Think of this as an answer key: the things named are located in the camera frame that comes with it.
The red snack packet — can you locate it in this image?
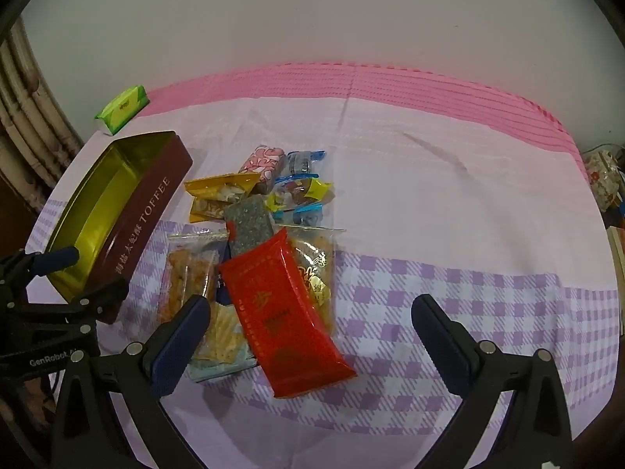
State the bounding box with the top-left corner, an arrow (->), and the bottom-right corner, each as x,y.
216,229 -> 357,399

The floral ceramic jar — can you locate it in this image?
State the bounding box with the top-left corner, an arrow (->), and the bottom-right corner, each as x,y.
583,149 -> 625,212

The grey speckled snack bar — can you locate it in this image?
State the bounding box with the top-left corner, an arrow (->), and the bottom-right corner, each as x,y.
223,195 -> 277,257

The yellow snack packet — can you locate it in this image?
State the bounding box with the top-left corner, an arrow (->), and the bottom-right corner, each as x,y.
184,172 -> 261,223

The clear packet with gold print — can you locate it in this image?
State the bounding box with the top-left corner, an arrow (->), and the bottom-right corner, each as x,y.
278,227 -> 347,338

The clear packet of orange snacks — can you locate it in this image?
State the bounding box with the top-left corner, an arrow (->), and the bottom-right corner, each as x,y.
163,232 -> 230,326

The maroon tin box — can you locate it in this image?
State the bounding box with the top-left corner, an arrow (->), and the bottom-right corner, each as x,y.
46,131 -> 193,326

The blue-ended clear candy packet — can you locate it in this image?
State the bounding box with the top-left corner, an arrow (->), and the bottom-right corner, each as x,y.
271,208 -> 327,229
286,150 -> 326,177

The pink patterned candy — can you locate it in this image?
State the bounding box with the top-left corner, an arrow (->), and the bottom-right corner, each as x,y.
237,145 -> 286,193

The pink and purple checked cloth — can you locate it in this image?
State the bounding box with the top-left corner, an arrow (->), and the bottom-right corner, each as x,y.
24,63 -> 618,469

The clear packet with yellow wrapper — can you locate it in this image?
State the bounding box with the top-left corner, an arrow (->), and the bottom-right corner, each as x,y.
266,176 -> 336,216

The green snack packet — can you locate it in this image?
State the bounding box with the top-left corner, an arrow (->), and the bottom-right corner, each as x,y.
94,85 -> 150,136

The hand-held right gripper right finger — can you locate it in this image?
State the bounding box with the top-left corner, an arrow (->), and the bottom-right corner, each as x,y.
411,294 -> 573,469

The brown wooden cabinet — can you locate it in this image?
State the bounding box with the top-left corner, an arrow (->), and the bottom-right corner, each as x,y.
0,176 -> 50,260

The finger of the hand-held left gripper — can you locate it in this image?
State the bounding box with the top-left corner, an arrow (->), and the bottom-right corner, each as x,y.
0,247 -> 80,313
24,276 -> 129,326

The blue cracker packet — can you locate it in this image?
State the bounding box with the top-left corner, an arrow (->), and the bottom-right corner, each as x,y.
188,244 -> 258,384

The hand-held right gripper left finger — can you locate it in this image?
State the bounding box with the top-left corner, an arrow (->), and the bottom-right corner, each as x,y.
49,294 -> 213,469

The beige patterned curtain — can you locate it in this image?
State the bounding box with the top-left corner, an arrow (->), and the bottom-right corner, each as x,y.
0,14 -> 85,191

